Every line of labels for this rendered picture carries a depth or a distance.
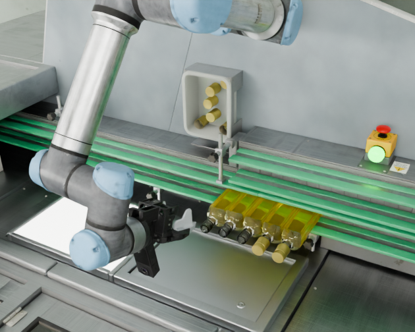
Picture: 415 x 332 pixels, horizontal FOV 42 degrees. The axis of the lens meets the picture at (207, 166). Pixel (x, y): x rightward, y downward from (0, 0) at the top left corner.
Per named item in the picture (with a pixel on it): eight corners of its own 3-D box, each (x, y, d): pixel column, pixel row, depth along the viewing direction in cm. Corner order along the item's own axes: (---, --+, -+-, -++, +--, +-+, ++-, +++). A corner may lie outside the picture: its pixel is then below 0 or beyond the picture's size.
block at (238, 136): (236, 156, 179) (226, 165, 174) (236, 130, 175) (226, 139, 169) (246, 159, 178) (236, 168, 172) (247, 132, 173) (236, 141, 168)
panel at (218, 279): (78, 190, 202) (8, 240, 177) (77, 184, 201) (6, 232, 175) (308, 265, 163) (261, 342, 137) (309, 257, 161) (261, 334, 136)
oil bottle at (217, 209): (236, 192, 177) (204, 225, 161) (236, 176, 174) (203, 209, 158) (252, 195, 175) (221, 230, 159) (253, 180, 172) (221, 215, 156)
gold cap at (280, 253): (291, 247, 145) (285, 256, 142) (288, 256, 147) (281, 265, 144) (279, 240, 146) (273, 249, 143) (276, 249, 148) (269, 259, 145)
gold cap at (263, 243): (267, 249, 150) (261, 258, 146) (256, 243, 151) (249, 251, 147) (271, 240, 147) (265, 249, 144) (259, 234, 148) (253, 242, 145)
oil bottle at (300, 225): (304, 210, 167) (276, 248, 151) (306, 195, 164) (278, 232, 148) (322, 215, 165) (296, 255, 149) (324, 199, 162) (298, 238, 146)
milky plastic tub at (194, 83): (197, 124, 189) (184, 134, 183) (195, 62, 178) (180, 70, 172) (242, 134, 182) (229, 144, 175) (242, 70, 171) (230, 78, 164)
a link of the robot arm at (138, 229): (132, 261, 107) (100, 249, 110) (146, 255, 111) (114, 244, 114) (137, 225, 105) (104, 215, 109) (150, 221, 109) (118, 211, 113)
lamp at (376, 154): (368, 157, 155) (365, 162, 152) (370, 143, 152) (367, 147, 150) (384, 161, 153) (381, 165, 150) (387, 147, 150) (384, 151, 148)
